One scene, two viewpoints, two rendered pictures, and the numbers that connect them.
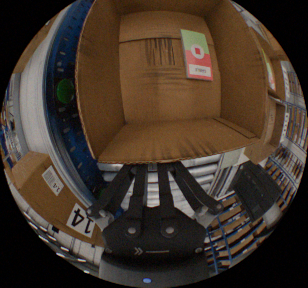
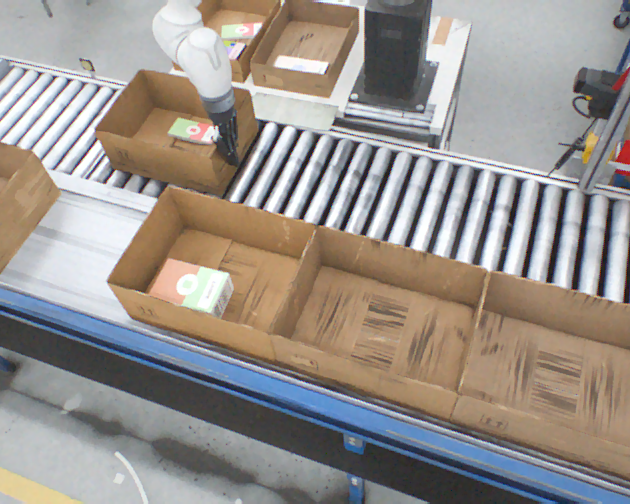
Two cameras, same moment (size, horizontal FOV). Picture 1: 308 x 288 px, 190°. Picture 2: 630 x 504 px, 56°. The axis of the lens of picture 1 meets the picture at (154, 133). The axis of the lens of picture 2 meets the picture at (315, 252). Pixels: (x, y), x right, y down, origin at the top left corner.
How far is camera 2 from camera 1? 1.72 m
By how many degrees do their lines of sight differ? 48
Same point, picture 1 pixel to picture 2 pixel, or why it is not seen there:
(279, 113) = (303, 12)
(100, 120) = (198, 162)
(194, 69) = (206, 137)
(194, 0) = (138, 100)
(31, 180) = (177, 201)
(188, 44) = (185, 134)
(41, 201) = (196, 201)
